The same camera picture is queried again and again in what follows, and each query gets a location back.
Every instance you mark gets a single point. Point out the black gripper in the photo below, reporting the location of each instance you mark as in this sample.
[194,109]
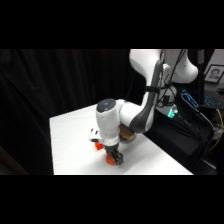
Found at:
[114,150]

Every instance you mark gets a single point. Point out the red ball with yellow dots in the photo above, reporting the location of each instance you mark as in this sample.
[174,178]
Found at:
[109,160]

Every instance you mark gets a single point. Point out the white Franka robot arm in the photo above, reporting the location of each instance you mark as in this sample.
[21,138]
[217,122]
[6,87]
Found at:
[140,110]

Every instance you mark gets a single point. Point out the red block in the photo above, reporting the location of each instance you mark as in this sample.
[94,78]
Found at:
[98,146]

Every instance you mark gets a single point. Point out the tan box on wrist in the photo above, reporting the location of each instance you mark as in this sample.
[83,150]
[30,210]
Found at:
[128,134]

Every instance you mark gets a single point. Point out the small grey block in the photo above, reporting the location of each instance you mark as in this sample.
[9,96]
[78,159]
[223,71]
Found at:
[94,135]

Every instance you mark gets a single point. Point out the black cloth covered stand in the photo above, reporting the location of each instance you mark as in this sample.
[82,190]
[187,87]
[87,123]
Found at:
[180,143]

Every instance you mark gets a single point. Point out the green status light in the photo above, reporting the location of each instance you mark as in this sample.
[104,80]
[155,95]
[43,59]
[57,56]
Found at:
[171,113]

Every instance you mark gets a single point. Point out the blue glowing device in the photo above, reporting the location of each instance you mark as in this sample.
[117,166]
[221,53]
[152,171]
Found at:
[190,99]

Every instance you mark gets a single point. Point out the black curtain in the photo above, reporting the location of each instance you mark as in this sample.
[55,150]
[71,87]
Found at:
[40,100]

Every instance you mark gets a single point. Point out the framed picture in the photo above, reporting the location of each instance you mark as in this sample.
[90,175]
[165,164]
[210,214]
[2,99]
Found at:
[214,74]

